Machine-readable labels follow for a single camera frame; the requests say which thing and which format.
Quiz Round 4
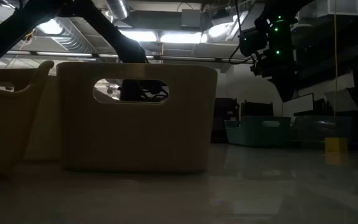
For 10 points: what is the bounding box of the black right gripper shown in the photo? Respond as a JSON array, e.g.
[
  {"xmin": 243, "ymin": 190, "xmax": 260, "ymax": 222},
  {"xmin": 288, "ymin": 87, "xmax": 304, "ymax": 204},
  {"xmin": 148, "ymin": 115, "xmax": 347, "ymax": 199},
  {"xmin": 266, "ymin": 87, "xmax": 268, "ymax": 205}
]
[{"xmin": 249, "ymin": 14, "xmax": 298, "ymax": 103}]

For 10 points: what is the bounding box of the light grey plastic bin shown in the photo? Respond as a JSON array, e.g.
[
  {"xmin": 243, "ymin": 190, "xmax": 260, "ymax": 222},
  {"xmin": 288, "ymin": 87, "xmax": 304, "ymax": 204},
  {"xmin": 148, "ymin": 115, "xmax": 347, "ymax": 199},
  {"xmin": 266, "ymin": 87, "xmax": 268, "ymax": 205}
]
[{"xmin": 57, "ymin": 61, "xmax": 219, "ymax": 174}]

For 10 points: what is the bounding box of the yellow cube block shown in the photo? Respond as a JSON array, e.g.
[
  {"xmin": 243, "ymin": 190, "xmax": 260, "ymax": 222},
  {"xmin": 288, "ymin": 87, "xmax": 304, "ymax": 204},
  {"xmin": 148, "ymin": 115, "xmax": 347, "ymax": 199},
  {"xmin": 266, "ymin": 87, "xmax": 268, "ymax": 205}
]
[{"xmin": 324, "ymin": 137, "xmax": 349, "ymax": 153}]

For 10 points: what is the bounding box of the white plastic bin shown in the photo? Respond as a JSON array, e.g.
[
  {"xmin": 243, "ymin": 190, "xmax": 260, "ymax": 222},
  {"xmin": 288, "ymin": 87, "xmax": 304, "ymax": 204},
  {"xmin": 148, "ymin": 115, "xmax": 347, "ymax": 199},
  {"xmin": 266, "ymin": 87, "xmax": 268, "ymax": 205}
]
[{"xmin": 23, "ymin": 74, "xmax": 62, "ymax": 161}]

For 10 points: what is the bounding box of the orange plastic bin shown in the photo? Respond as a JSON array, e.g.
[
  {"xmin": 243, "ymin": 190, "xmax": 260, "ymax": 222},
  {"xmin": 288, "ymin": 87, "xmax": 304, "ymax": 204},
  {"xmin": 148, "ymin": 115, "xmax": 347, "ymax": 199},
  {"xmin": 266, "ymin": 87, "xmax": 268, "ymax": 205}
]
[{"xmin": 0, "ymin": 60, "xmax": 55, "ymax": 178}]

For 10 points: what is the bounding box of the white board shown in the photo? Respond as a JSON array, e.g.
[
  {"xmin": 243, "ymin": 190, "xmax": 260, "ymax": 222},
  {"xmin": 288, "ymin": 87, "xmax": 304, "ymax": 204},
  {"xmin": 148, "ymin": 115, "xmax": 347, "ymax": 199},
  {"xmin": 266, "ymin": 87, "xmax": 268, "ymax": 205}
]
[{"xmin": 282, "ymin": 92, "xmax": 315, "ymax": 118}]

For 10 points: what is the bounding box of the grey translucent plastic bin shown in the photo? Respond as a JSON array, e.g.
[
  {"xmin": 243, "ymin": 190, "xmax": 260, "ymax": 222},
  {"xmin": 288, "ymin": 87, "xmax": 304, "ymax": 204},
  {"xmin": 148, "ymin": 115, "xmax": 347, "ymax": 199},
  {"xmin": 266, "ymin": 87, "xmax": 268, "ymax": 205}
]
[{"xmin": 292, "ymin": 114, "xmax": 354, "ymax": 144}]

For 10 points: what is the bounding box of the teal plastic bin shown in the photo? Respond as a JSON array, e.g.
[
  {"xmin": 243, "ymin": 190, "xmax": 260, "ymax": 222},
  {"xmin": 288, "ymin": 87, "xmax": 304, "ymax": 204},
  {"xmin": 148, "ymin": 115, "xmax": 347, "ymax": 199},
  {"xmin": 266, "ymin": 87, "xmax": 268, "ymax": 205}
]
[{"xmin": 224, "ymin": 116, "xmax": 292, "ymax": 147}]

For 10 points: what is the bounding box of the ceiling light fixture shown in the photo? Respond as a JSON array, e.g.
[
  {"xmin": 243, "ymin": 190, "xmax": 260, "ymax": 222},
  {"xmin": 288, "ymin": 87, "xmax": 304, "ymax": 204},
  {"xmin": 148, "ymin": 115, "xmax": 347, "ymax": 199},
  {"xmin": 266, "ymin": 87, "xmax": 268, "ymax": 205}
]
[{"xmin": 119, "ymin": 28, "xmax": 217, "ymax": 44}]

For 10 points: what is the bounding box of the grey ceiling box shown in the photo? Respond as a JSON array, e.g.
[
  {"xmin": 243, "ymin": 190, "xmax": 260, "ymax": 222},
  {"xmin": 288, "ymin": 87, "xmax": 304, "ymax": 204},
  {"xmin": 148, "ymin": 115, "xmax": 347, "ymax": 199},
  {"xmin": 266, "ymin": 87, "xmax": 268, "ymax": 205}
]
[{"xmin": 180, "ymin": 8, "xmax": 202, "ymax": 29}]

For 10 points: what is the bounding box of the yellow hanging cable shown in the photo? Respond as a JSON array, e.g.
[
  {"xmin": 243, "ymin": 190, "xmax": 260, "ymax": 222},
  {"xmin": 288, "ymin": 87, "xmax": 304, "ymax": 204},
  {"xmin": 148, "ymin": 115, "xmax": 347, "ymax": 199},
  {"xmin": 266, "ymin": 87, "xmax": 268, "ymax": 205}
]
[{"xmin": 333, "ymin": 0, "xmax": 339, "ymax": 118}]

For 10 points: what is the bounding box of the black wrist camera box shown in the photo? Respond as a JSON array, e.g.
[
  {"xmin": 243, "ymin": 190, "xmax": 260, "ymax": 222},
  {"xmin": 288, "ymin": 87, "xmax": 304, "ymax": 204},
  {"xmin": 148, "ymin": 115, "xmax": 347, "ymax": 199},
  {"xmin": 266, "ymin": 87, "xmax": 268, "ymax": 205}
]
[{"xmin": 239, "ymin": 27, "xmax": 269, "ymax": 58}]

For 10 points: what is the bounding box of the horizontal metal rail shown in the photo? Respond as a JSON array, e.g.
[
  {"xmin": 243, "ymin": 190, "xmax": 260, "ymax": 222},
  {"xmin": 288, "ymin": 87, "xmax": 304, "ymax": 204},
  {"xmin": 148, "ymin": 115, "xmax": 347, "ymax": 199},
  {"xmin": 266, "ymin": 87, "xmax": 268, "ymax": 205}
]
[{"xmin": 4, "ymin": 49, "xmax": 256, "ymax": 65}]

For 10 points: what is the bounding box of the silver ceiling duct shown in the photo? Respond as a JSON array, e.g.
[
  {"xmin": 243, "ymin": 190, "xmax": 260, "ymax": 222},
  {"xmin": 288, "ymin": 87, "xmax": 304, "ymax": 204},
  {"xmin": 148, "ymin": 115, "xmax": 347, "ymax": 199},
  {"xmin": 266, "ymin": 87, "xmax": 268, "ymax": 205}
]
[
  {"xmin": 104, "ymin": 0, "xmax": 130, "ymax": 20},
  {"xmin": 35, "ymin": 17, "xmax": 117, "ymax": 54}
]

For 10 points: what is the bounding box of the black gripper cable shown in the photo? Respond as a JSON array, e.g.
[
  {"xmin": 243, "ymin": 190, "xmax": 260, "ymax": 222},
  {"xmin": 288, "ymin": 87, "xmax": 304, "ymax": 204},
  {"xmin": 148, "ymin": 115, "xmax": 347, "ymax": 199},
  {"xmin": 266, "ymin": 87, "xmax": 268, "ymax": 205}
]
[{"xmin": 227, "ymin": 0, "xmax": 257, "ymax": 65}]

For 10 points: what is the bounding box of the white ventilation duct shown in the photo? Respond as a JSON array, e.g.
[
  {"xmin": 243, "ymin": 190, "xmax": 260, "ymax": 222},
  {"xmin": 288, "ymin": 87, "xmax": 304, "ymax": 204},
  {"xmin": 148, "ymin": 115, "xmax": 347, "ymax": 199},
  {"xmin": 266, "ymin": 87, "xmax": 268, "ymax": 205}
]
[{"xmin": 290, "ymin": 0, "xmax": 358, "ymax": 35}]

